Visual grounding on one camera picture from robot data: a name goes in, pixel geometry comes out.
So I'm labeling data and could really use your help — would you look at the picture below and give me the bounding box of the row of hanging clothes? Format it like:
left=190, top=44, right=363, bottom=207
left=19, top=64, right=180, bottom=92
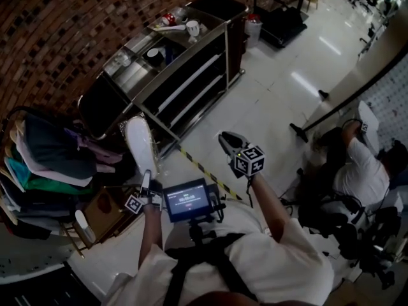
left=0, top=110, right=126, bottom=239

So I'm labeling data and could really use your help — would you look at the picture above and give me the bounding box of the black chest-mounted monitor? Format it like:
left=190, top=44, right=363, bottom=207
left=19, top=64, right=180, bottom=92
left=162, top=177, right=224, bottom=224

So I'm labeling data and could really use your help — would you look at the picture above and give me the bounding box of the person's right forearm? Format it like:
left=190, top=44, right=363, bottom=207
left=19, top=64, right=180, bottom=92
left=251, top=173, right=296, bottom=244

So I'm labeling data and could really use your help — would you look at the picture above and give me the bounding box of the black bowl with white rim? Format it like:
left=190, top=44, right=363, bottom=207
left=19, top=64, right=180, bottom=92
left=146, top=47, right=167, bottom=65

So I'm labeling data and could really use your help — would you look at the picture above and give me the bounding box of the person's left forearm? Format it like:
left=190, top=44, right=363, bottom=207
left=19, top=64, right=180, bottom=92
left=137, top=202, right=164, bottom=269

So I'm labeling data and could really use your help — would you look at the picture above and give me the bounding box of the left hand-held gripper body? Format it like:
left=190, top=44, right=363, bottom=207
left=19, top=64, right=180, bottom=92
left=124, top=183, right=164, bottom=215

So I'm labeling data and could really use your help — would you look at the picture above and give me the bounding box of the black platform trolley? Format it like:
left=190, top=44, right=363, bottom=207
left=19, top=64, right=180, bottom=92
left=252, top=0, right=309, bottom=49

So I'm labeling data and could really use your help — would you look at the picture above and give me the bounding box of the person's white shirt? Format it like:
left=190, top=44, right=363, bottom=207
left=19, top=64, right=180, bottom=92
left=101, top=199, right=335, bottom=306

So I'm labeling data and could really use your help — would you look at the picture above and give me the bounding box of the black chest harness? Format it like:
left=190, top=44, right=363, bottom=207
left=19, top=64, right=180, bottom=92
left=164, top=233, right=259, bottom=304

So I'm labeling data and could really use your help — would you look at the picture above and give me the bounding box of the white ladle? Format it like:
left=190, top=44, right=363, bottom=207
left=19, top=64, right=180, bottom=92
left=154, top=24, right=187, bottom=33

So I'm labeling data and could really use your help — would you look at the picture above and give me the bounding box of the white striped mug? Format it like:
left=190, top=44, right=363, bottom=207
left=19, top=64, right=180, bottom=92
left=186, top=20, right=201, bottom=37

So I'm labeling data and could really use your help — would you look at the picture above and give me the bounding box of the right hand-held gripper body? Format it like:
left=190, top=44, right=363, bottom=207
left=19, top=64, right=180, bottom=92
left=228, top=143, right=266, bottom=179

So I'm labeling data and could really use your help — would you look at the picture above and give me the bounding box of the black office chair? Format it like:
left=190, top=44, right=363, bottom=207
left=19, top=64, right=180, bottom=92
left=298, top=167, right=403, bottom=290

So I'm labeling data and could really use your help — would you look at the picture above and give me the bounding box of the partition panel with black feet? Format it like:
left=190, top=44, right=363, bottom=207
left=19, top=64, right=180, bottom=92
left=289, top=20, right=408, bottom=143

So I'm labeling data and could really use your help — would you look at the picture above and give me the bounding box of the white slipper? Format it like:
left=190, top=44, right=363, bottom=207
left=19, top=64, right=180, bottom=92
left=125, top=117, right=161, bottom=180
left=75, top=209, right=96, bottom=242

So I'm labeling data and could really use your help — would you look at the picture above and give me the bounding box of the metal housekeeping cart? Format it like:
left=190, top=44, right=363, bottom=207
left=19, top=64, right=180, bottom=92
left=77, top=0, right=250, bottom=159

